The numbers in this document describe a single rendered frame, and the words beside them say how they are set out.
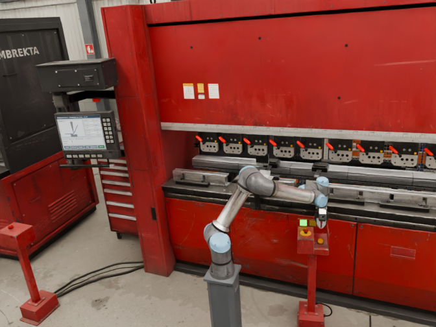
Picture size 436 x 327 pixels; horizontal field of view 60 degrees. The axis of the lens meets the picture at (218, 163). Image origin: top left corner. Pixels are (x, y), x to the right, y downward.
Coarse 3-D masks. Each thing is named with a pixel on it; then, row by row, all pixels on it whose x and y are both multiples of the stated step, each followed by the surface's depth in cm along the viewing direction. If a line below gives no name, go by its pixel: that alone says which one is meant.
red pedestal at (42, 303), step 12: (12, 228) 283; (24, 228) 282; (0, 240) 281; (12, 240) 275; (24, 240) 279; (24, 252) 289; (24, 264) 290; (36, 288) 303; (36, 300) 304; (48, 300) 307; (24, 312) 303; (36, 312) 297; (48, 312) 308; (36, 324) 298
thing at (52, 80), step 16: (48, 64) 265; (64, 64) 262; (80, 64) 261; (96, 64) 259; (112, 64) 276; (48, 80) 269; (64, 80) 267; (80, 80) 265; (96, 80) 263; (112, 80) 275; (64, 96) 284; (80, 160) 305
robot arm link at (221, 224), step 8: (248, 168) 219; (240, 176) 221; (248, 176) 212; (240, 184) 217; (240, 192) 219; (248, 192) 217; (232, 200) 220; (240, 200) 219; (224, 208) 223; (232, 208) 220; (240, 208) 223; (224, 216) 221; (232, 216) 222; (208, 224) 230; (216, 224) 222; (224, 224) 222; (208, 232) 224; (216, 232) 221; (224, 232) 222
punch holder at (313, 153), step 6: (300, 138) 268; (306, 138) 266; (312, 138) 264; (318, 138) 263; (306, 144) 268; (312, 144) 266; (318, 144) 264; (300, 150) 270; (312, 150) 267; (318, 150) 265; (306, 156) 270; (312, 156) 269; (318, 156) 267
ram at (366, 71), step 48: (192, 48) 275; (240, 48) 261; (288, 48) 249; (336, 48) 238; (384, 48) 227; (432, 48) 218; (240, 96) 274; (288, 96) 260; (336, 96) 248; (384, 96) 237; (432, 96) 226
